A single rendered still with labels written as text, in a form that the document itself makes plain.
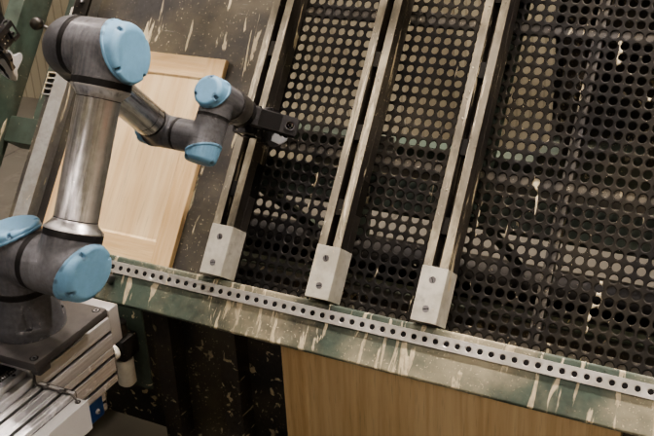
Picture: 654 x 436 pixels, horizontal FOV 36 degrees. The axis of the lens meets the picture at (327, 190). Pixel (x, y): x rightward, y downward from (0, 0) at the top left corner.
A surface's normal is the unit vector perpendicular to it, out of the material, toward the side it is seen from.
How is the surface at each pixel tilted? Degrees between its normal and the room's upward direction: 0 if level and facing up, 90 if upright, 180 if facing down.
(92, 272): 97
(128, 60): 83
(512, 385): 53
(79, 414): 90
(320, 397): 90
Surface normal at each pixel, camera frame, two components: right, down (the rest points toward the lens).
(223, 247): -0.40, -0.25
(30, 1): 0.88, 0.15
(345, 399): -0.47, 0.38
